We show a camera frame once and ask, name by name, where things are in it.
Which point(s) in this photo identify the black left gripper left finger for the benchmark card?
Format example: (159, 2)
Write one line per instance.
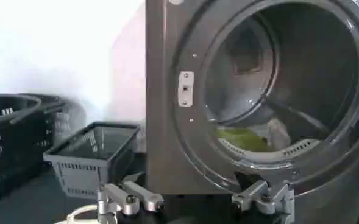
(118, 198)

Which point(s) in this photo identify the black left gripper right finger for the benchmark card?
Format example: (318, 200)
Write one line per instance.
(258, 198)

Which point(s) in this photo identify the white curved plastic rim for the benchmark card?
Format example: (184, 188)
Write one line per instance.
(81, 211)

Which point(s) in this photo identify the grey slotted plastic basket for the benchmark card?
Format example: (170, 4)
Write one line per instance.
(84, 170)

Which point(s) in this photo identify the green garment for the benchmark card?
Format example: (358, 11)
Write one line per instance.
(243, 138)

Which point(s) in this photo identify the pale grey garment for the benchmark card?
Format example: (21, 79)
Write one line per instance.
(278, 134)

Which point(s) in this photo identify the grey dryer with round opening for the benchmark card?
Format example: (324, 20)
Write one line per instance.
(170, 146)

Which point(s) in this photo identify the black slotted plastic basket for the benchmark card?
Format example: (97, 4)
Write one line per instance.
(52, 106)
(8, 146)

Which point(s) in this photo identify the white door latch plate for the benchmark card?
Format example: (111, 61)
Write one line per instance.
(186, 89)

